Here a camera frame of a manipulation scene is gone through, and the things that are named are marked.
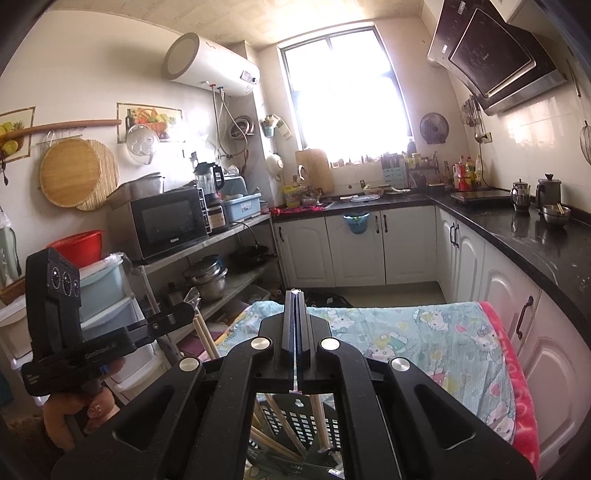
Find person's left hand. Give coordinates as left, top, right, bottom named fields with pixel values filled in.
left=42, top=387, right=119, bottom=452

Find black frying pan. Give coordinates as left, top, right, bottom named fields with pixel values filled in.
left=229, top=244, right=276, bottom=270

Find pale blue drawer unit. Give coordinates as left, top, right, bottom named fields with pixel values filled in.
left=79, top=253, right=167, bottom=403

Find stacked steel pots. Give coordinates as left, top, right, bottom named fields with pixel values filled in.
left=182, top=254, right=228, bottom=303

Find green plastic utensil basket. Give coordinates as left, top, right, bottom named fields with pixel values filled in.
left=243, top=393, right=345, bottom=479

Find blue hanging bin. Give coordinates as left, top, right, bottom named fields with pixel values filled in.
left=342, top=212, right=370, bottom=235

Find blue plastic box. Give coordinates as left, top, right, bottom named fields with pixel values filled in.
left=223, top=193, right=262, bottom=223

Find red plastic basin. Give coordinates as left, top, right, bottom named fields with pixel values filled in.
left=49, top=230, right=102, bottom=268

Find black blender jug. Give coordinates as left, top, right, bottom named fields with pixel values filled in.
left=193, top=162, right=225, bottom=208

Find black microwave oven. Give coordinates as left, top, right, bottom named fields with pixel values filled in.
left=107, top=187, right=211, bottom=264

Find cartoon print tablecloth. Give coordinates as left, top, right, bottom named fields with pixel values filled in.
left=222, top=301, right=539, bottom=479

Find round bamboo cutting board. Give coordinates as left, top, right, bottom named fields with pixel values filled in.
left=39, top=138, right=101, bottom=208

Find glass french press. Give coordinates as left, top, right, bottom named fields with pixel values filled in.
left=510, top=179, right=531, bottom=214

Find white water heater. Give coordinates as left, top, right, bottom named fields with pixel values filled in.
left=161, top=32, right=260, bottom=97

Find steel bowl on counter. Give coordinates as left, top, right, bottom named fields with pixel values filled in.
left=541, top=204, right=571, bottom=227

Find steel kettle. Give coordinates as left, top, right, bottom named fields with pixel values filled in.
left=536, top=173, right=562, bottom=211

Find black range hood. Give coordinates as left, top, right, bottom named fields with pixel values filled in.
left=428, top=0, right=567, bottom=116

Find metal mesh strainer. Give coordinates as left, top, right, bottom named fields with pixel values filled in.
left=579, top=121, right=591, bottom=164

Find small wall fan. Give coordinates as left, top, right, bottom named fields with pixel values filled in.
left=420, top=112, right=450, bottom=145

